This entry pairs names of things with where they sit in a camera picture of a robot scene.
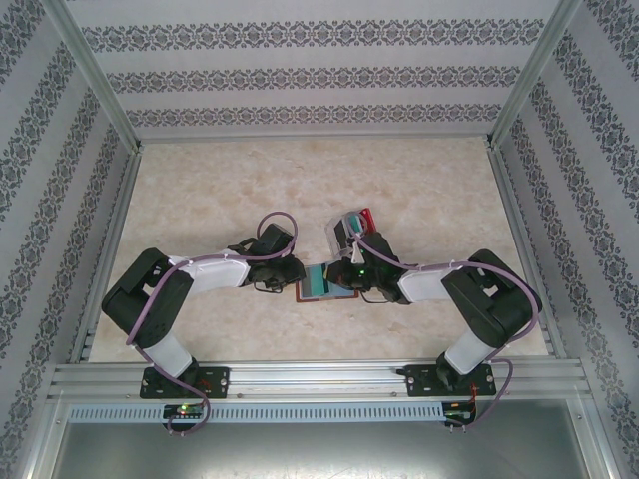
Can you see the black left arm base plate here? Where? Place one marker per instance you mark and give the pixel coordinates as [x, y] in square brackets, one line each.
[214, 381]

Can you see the right controller board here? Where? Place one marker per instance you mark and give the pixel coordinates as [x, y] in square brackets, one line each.
[460, 411]

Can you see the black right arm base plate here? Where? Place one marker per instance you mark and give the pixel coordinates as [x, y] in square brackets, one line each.
[419, 381]

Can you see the aluminium side rail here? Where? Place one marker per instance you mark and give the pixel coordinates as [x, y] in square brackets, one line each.
[121, 199]
[510, 199]

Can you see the stack of teal cards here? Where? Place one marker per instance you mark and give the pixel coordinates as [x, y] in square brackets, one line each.
[353, 223]

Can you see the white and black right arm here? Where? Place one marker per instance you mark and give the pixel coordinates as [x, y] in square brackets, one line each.
[429, 287]

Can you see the aluminium frame post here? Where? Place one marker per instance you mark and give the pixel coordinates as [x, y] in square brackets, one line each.
[95, 75]
[534, 75]

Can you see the left controller board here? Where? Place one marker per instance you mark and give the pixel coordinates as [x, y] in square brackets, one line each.
[184, 410]

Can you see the metal sheet panel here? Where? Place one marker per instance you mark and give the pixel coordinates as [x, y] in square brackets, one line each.
[319, 454]

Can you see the brown leather card holder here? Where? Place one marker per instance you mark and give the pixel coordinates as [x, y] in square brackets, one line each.
[344, 293]

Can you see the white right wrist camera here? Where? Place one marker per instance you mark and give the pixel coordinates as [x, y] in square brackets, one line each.
[355, 254]

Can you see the controller board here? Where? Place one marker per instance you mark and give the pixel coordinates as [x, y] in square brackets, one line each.
[460, 411]
[184, 410]

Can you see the aluminium mounting rail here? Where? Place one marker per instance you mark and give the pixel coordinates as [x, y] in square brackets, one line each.
[319, 379]

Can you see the teal card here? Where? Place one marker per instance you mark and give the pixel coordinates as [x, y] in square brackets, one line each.
[314, 282]

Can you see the clear acrylic card box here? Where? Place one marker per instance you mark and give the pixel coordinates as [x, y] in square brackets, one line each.
[335, 234]

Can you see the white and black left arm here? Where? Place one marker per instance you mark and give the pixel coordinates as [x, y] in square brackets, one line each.
[214, 274]

